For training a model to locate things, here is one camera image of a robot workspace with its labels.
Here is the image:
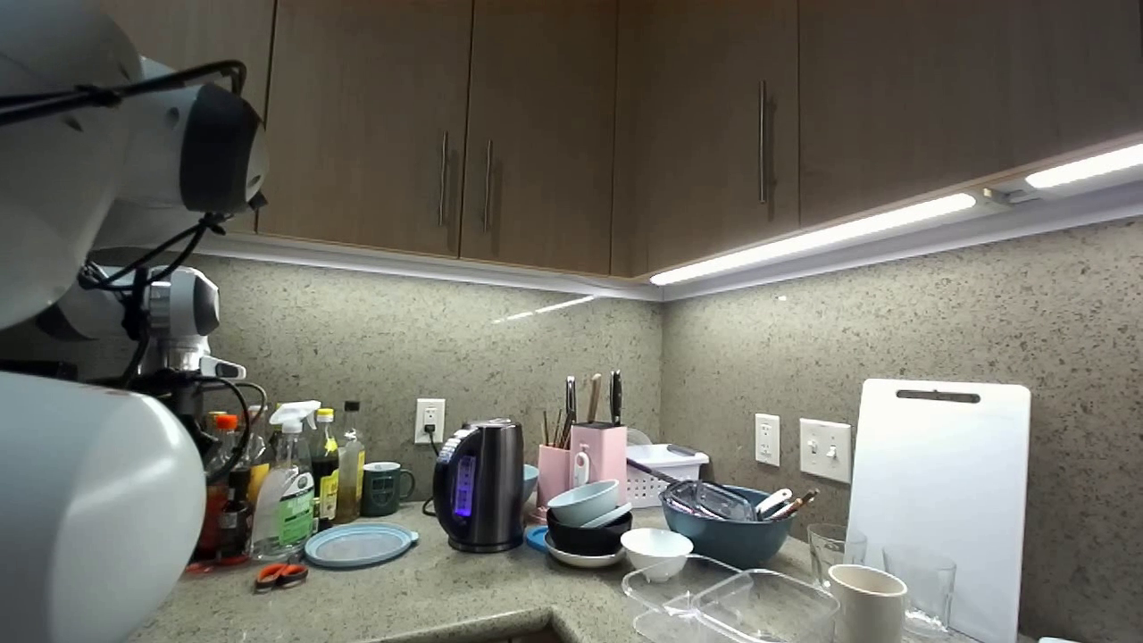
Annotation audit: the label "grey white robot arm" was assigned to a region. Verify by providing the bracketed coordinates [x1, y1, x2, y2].
[0, 0, 265, 643]

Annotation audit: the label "stacked blue bowl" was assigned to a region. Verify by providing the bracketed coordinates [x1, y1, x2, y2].
[547, 482, 622, 527]

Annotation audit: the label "black bowl in stack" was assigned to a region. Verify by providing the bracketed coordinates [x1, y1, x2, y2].
[547, 506, 633, 553]

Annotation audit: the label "small white bowl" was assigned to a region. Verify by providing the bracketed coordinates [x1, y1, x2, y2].
[622, 527, 694, 583]

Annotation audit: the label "pink knife block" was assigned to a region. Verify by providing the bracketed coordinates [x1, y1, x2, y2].
[572, 426, 629, 484]

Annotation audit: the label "black electric kettle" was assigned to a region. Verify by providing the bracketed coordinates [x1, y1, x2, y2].
[432, 419, 525, 553]

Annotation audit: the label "brown wooden upper cabinets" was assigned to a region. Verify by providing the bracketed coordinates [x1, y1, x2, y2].
[101, 0, 1143, 273]

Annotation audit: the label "white plate under bowls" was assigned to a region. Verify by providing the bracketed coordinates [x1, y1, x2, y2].
[547, 544, 625, 570]

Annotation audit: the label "dark green mug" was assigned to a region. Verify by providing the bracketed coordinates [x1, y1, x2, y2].
[361, 459, 415, 518]

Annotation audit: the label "yellow cap oil bottle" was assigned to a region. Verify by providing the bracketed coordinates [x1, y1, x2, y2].
[336, 429, 365, 520]

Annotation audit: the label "black cap dark bottle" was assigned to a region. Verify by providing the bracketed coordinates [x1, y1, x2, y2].
[310, 406, 338, 527]

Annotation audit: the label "clear plastic container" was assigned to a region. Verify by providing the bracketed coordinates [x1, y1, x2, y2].
[622, 553, 759, 643]

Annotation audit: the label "light blue container lid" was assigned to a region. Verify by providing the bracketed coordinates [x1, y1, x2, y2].
[302, 520, 416, 570]

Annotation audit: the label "white spray bottle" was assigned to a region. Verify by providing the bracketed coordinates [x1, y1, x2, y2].
[247, 399, 316, 562]

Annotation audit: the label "clear plastic container lid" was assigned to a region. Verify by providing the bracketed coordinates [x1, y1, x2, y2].
[664, 568, 834, 643]

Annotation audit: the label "orange scissors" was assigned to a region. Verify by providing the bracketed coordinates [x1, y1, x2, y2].
[252, 562, 308, 589]

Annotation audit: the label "white cutting board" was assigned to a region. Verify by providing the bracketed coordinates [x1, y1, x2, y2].
[845, 379, 1033, 643]

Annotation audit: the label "white mug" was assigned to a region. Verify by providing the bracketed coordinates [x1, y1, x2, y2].
[828, 563, 907, 643]

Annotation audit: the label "under cabinet light strip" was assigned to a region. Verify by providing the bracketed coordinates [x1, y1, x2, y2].
[651, 135, 1143, 301]

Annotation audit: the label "black handled knife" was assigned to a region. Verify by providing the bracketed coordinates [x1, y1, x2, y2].
[608, 372, 622, 426]

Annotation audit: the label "white wall power outlet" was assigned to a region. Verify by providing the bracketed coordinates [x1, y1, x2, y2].
[415, 397, 447, 441]

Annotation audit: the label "white light switch plate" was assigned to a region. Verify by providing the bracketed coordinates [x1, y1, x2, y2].
[754, 415, 781, 468]

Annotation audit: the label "white double switch plate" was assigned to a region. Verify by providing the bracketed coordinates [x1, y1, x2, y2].
[798, 419, 852, 482]

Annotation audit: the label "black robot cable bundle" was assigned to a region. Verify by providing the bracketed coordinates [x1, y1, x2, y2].
[0, 57, 260, 479]

